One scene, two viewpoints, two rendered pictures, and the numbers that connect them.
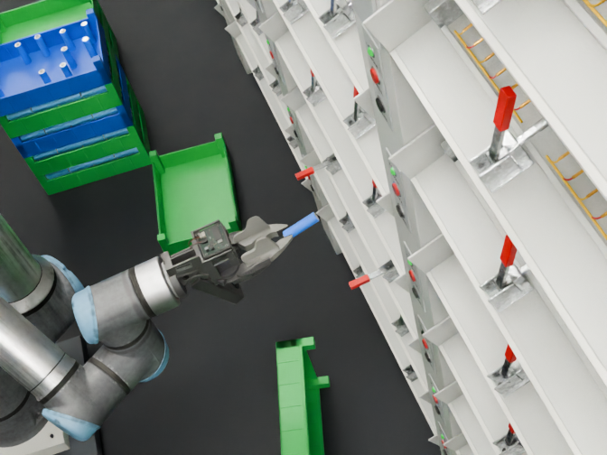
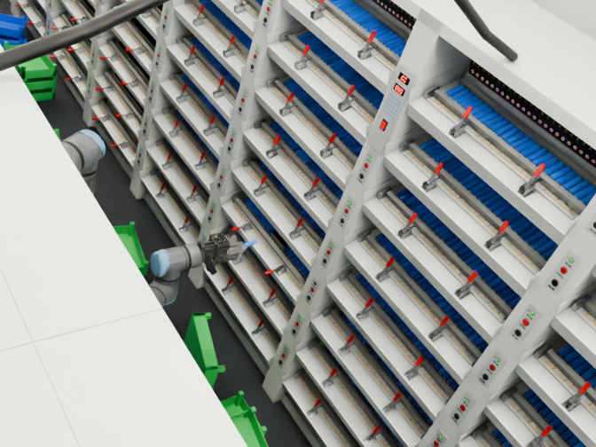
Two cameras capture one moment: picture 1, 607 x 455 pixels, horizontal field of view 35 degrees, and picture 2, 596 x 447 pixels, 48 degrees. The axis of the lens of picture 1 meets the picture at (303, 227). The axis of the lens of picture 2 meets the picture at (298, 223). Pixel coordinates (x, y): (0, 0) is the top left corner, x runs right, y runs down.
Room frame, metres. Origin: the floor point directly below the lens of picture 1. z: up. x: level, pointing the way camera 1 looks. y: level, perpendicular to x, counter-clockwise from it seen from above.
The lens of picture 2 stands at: (-0.63, 1.24, 2.27)
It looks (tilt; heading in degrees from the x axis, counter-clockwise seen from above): 36 degrees down; 318
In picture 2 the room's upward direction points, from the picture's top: 21 degrees clockwise
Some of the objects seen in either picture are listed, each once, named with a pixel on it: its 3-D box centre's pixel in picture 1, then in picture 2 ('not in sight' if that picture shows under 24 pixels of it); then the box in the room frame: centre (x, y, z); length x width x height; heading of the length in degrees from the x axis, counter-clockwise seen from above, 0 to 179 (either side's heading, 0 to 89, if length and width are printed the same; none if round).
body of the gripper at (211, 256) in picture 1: (203, 261); (211, 249); (0.96, 0.18, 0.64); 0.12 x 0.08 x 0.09; 95
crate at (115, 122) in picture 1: (70, 105); not in sight; (1.92, 0.48, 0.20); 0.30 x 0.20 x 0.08; 88
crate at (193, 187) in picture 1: (194, 194); (119, 248); (1.63, 0.24, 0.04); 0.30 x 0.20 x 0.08; 175
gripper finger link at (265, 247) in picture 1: (266, 246); (239, 247); (0.95, 0.07, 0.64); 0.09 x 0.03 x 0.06; 91
